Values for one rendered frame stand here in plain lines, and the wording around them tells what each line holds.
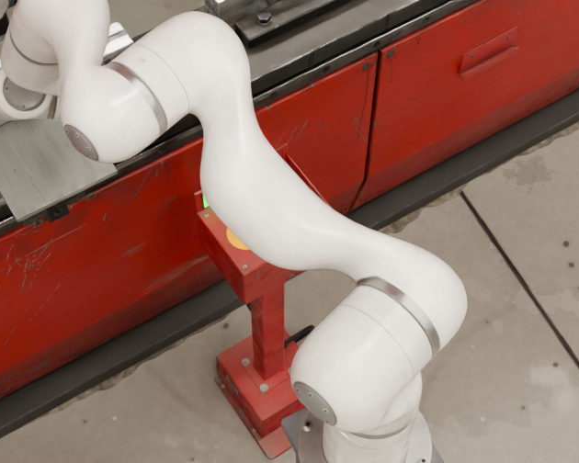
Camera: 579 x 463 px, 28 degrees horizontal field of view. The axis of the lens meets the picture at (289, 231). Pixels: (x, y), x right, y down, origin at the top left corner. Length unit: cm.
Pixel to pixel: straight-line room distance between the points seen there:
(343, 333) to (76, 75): 41
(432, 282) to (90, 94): 43
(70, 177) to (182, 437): 101
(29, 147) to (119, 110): 70
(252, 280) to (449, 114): 84
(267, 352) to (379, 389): 127
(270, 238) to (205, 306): 156
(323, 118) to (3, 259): 71
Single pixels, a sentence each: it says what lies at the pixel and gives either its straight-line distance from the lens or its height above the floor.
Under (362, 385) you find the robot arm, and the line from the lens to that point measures 126.
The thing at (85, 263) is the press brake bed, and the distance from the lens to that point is 234.
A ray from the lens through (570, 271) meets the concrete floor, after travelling 302.
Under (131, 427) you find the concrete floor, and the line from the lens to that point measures 278.
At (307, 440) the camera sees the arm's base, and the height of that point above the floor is 101.
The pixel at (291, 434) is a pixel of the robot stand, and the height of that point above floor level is 100.
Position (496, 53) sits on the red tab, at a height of 56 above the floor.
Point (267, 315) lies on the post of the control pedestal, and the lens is 237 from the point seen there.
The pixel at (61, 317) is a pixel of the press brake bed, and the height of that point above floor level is 40.
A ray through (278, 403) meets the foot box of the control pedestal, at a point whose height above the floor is 12.
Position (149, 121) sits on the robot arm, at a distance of 129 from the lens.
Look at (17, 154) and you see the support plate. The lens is 195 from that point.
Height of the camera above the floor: 256
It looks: 59 degrees down
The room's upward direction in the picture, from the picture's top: 1 degrees clockwise
